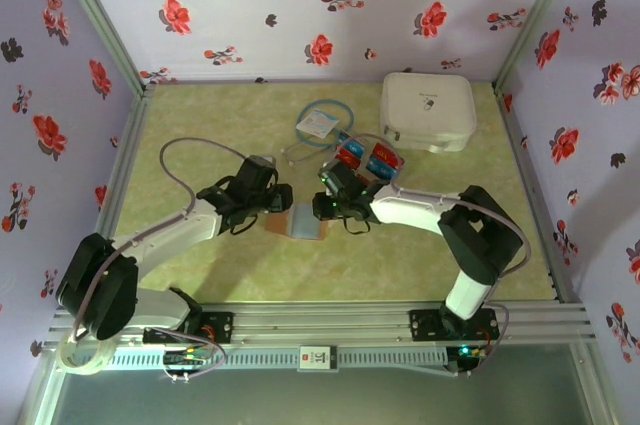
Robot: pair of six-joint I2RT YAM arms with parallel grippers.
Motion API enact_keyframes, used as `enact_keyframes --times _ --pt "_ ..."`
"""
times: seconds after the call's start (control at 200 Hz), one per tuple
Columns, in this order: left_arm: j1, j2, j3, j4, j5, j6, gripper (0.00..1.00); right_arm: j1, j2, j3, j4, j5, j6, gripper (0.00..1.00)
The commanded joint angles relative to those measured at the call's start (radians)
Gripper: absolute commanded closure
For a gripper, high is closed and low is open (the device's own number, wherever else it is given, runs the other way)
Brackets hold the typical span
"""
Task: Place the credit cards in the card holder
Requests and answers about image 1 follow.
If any red credit card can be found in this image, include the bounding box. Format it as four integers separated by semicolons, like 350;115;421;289
334;147;362;169
372;142;404;164

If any white badge card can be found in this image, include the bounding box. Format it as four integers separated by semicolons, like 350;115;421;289
294;109;340;139

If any white zip case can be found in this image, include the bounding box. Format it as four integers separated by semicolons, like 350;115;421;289
377;72;479;154

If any small white label tag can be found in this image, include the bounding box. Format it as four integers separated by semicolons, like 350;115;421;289
298;344;340;372

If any small circuit board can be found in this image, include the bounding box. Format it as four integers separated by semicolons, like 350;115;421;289
455;344;489;362
162;348;214;369

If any clear tape roll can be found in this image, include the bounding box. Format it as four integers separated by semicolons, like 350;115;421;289
58;337;115;376

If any thin grey cord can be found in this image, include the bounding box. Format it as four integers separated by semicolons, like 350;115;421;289
280;137;331;166

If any coiled blue cable packet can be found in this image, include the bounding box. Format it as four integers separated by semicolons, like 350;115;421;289
294;99;356;146

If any aluminium frame rail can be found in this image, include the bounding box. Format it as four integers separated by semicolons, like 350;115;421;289
43;300;599;347

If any aluminium side rail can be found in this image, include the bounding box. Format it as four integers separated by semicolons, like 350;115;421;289
492;82;586;305
92;83;157;241

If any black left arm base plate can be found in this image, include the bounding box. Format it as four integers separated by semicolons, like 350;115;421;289
143;312;235;345

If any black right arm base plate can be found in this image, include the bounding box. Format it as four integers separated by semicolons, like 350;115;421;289
409;308;500;342

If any white slotted cable duct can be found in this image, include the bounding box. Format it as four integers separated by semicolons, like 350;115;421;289
107;347;449;371

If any grey right arm cable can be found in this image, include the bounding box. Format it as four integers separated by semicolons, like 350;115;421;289
329;133;529;379

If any aluminium frame post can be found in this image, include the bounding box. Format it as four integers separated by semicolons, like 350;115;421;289
492;0;587;91
44;0;157;96

